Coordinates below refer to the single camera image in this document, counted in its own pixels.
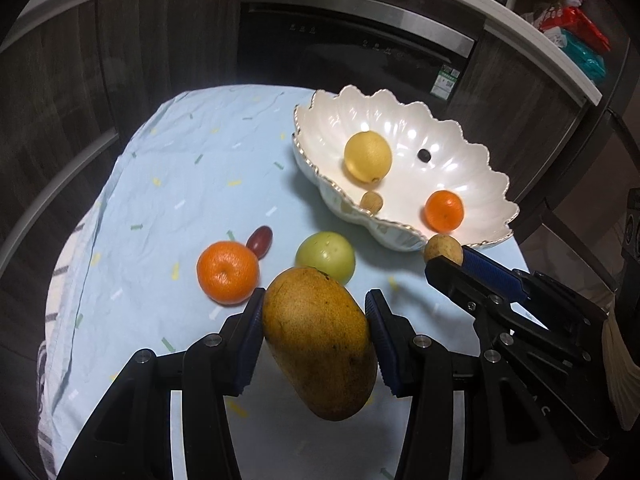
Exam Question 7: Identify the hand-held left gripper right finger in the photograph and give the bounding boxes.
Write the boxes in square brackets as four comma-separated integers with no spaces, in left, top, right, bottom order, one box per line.
[365,289,573,480]

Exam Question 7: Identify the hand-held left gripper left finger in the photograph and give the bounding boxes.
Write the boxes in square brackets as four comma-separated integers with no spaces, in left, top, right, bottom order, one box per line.
[57,287,267,480]

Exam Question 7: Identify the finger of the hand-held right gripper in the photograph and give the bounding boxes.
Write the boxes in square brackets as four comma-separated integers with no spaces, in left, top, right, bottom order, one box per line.
[425,256,593,363]
[462,246,608,341]

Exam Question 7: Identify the yellow-brown mango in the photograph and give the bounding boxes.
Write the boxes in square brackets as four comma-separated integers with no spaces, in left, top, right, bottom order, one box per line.
[262,266,379,421]

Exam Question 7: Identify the orange tangerine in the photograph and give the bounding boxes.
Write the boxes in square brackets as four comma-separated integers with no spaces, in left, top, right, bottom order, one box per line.
[425,190,464,233]
[196,241,261,306]

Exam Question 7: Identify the dark red grape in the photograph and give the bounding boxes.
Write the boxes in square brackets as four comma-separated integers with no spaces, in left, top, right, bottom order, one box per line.
[246,226,274,260]

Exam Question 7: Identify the green apple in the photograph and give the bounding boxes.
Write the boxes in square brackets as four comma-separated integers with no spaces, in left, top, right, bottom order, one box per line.
[295,231,357,283]

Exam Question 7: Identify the round yellow lemon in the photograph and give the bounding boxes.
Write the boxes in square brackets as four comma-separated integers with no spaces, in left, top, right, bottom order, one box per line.
[344,131,392,183]

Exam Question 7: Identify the white scalloped bowl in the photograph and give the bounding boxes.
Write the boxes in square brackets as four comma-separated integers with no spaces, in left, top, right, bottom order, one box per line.
[292,86,521,252]

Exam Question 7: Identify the light blue patterned tablecloth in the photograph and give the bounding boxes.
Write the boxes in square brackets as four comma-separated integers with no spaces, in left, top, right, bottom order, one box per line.
[37,85,531,480]

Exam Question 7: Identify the dark refrigerator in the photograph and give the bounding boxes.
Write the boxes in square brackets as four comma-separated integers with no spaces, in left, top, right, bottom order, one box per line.
[515,0,640,261]

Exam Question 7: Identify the teal snack bag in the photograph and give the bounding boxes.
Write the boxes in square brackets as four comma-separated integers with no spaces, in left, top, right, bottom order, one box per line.
[560,30,606,83]

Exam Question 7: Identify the red snack bag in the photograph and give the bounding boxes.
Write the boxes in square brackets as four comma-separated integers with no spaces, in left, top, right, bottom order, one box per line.
[540,6,611,53]

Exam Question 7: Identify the kitchen counter with wooden cabinets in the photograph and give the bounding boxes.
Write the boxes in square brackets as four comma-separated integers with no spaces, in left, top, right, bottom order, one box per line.
[0,0,603,241]

